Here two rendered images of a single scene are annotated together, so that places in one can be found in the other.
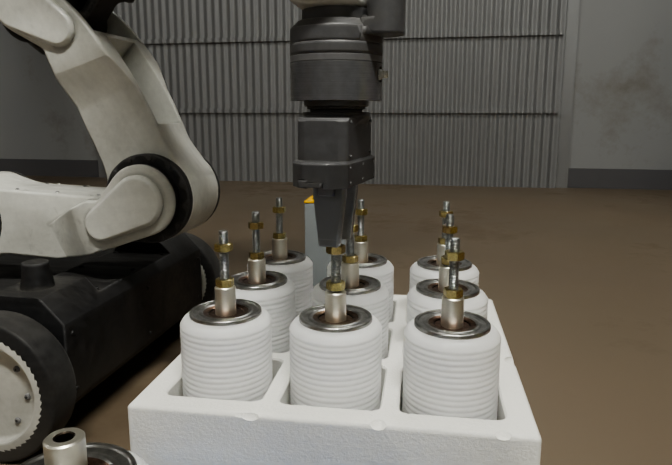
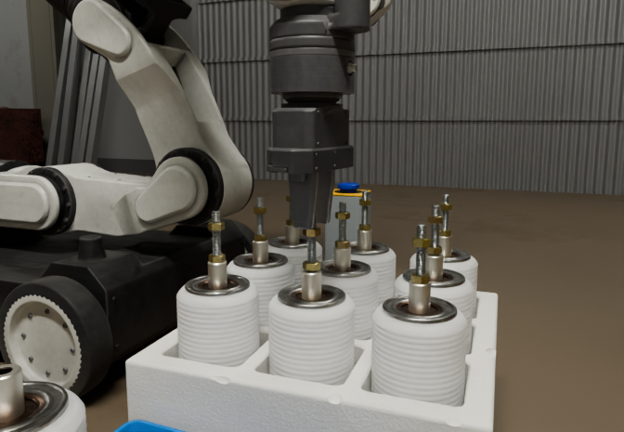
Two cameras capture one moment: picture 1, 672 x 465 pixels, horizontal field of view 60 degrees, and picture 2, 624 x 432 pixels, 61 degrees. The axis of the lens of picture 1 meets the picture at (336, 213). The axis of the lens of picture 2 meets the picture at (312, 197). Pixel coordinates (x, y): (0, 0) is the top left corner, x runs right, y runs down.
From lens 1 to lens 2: 0.11 m
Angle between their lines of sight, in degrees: 11
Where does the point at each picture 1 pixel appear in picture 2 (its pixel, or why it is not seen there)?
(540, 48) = (606, 57)
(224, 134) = not seen: hidden behind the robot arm
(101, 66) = (151, 72)
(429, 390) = (389, 371)
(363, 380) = (330, 356)
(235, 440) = (210, 400)
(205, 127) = not seen: hidden behind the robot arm
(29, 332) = (75, 294)
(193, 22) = not seen: hidden behind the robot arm
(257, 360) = (240, 330)
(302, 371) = (275, 343)
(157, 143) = (196, 138)
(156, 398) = (150, 357)
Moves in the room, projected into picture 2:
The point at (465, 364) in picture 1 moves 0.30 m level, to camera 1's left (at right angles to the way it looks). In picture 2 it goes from (422, 347) to (133, 324)
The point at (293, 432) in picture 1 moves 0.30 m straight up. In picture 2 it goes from (259, 398) to (254, 97)
